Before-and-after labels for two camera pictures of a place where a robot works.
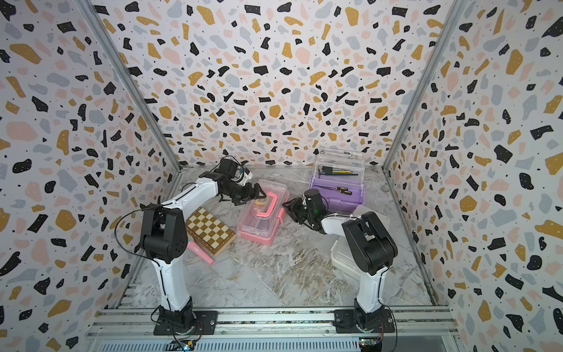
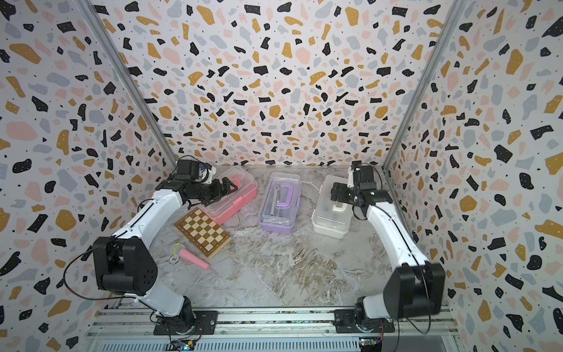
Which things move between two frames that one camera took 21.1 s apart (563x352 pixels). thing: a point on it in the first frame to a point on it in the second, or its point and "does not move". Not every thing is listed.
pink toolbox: x=262 y=217 to x=222 y=208
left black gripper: x=249 y=195 to x=220 y=193
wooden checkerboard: x=209 y=232 does not move
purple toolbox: x=339 y=176 to x=281 y=199
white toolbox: x=342 y=255 to x=330 y=218
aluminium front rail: x=308 y=331 does not move
